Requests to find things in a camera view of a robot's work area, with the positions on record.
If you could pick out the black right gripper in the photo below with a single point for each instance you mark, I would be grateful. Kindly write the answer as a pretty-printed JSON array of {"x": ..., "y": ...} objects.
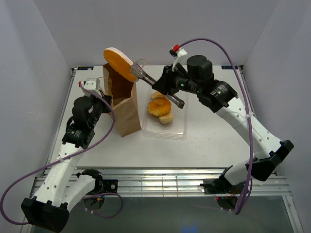
[{"x": 164, "y": 84}]

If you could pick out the large orange ring bread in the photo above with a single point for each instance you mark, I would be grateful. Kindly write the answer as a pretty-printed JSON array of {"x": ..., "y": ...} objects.
[{"x": 159, "y": 107}]

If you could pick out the blue label sticker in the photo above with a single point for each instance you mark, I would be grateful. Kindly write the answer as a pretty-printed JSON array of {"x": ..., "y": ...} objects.
[
  {"x": 85, "y": 68},
  {"x": 230, "y": 67}
]

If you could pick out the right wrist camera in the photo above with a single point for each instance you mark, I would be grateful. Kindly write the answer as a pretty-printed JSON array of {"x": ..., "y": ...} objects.
[{"x": 179, "y": 55}]

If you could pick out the metal serving tongs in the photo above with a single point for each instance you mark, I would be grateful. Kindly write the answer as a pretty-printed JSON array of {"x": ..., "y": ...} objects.
[{"x": 140, "y": 74}]

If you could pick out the brown paper bag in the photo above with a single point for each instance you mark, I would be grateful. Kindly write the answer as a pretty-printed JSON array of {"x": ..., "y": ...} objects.
[{"x": 124, "y": 101}]

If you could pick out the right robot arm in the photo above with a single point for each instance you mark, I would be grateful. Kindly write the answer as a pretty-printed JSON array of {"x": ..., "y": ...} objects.
[{"x": 268, "y": 151}]

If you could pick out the clear plastic tray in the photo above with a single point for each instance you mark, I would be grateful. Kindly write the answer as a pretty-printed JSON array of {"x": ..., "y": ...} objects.
[{"x": 177, "y": 129}]

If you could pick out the small tan bread roll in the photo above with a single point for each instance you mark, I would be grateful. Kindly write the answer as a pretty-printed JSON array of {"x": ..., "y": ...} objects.
[{"x": 166, "y": 119}]

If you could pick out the blue label sticker left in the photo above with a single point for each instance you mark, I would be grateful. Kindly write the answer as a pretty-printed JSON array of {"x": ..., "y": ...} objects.
[{"x": 85, "y": 68}]

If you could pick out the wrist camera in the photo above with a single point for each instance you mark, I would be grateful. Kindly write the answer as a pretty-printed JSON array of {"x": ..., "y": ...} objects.
[
  {"x": 179, "y": 55},
  {"x": 91, "y": 86}
]

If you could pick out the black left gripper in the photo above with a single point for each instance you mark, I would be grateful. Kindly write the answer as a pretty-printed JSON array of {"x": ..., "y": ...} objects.
[{"x": 108, "y": 98}]

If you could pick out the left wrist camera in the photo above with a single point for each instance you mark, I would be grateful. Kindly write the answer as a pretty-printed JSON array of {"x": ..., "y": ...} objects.
[{"x": 91, "y": 86}]

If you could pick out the blue label sticker right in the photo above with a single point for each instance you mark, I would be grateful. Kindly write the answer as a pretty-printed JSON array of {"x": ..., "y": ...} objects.
[{"x": 230, "y": 67}]

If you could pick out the orange bread wedge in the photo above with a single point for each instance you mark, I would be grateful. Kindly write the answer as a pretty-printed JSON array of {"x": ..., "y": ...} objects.
[{"x": 120, "y": 63}]

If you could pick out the aluminium frame rail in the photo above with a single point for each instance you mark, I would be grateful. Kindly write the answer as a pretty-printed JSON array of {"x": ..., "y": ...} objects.
[{"x": 175, "y": 182}]

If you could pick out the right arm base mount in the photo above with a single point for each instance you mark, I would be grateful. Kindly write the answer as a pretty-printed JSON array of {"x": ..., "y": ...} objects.
[{"x": 226, "y": 194}]

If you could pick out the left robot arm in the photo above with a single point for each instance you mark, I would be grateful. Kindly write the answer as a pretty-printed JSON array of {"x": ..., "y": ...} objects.
[{"x": 51, "y": 204}]

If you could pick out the curved croissant bread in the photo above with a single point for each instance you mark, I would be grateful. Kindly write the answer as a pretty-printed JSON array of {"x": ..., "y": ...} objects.
[{"x": 157, "y": 95}]

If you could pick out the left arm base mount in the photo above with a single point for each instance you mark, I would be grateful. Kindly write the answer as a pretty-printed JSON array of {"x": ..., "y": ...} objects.
[{"x": 105, "y": 186}]

